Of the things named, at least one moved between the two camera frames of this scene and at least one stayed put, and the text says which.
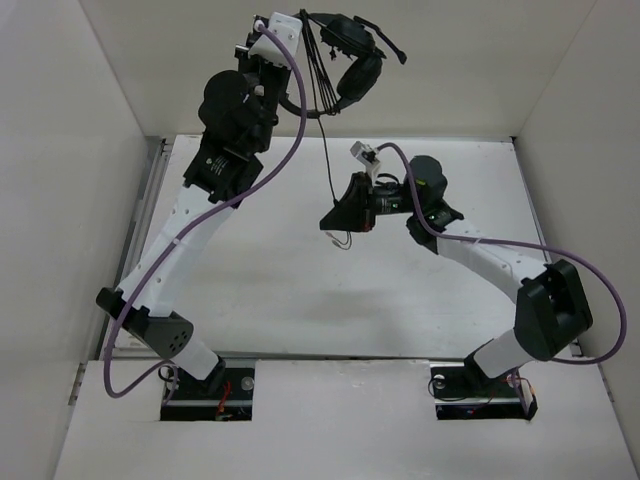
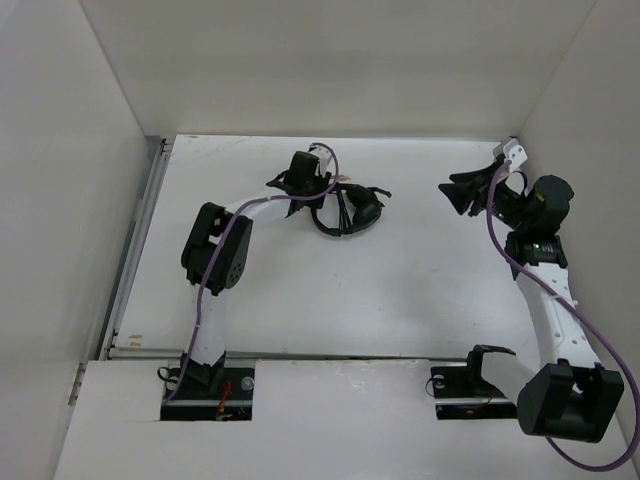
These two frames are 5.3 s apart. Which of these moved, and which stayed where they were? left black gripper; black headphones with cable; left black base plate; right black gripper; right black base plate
Moved: left black gripper; right black gripper; black headphones with cable
Stayed: left black base plate; right black base plate
